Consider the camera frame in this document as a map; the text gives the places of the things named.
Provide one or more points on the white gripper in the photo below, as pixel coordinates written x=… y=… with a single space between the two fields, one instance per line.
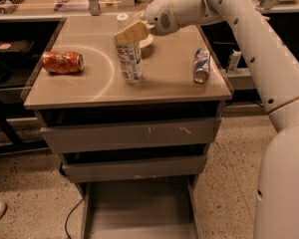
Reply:
x=159 y=16

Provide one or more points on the blue plastic bottle white cap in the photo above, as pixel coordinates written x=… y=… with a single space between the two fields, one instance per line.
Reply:
x=129 y=54

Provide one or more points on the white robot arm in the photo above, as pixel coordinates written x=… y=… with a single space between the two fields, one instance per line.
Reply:
x=275 y=74

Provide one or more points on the white tube bottle black cap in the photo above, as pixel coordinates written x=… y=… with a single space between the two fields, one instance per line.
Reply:
x=233 y=61

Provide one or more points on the grey top drawer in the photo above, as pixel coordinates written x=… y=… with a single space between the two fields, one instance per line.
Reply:
x=126 y=135

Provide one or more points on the grey drawer cabinet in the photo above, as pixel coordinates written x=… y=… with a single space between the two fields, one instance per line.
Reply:
x=100 y=95

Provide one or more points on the grey middle drawer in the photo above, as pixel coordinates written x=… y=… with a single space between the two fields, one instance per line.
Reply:
x=135 y=169

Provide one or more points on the grey open bottom drawer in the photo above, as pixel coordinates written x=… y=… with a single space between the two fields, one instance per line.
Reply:
x=152 y=208

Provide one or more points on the white ceramic bowl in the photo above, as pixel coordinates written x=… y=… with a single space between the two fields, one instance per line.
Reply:
x=146 y=42

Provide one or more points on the blue white soda can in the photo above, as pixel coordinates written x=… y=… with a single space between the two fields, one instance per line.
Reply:
x=201 y=66

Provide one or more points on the crushed orange soda can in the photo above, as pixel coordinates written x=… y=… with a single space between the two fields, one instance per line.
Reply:
x=63 y=62

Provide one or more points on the dark flat device on shelf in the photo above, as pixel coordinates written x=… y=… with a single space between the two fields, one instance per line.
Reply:
x=21 y=46

